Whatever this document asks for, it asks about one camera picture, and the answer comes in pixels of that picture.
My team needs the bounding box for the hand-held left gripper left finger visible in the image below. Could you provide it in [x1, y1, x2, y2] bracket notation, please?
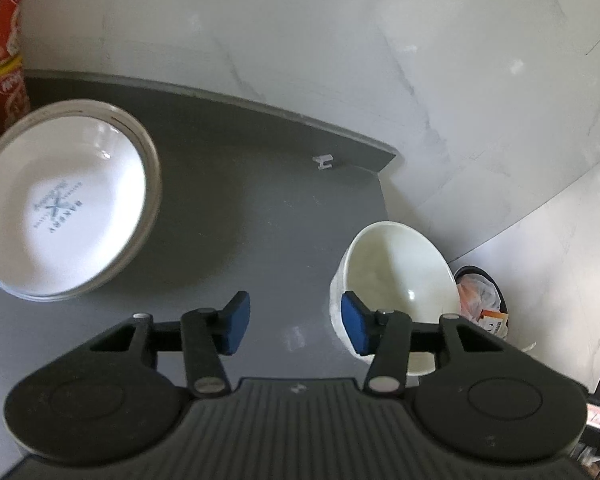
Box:
[88, 290, 252, 398]

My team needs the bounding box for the silver rimmed white plate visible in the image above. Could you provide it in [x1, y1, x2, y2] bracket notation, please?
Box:
[0, 98, 162, 303]

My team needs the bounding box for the black trash bin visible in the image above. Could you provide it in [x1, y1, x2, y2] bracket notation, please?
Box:
[452, 264, 512, 342]

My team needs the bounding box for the red yellow printed container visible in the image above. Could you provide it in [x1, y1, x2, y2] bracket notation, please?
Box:
[0, 0, 32, 161]

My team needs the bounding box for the plain white bowl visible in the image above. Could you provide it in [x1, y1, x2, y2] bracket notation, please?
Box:
[328, 220, 457, 377]

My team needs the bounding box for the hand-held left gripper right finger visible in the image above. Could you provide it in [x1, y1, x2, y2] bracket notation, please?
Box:
[340, 290, 524, 394]

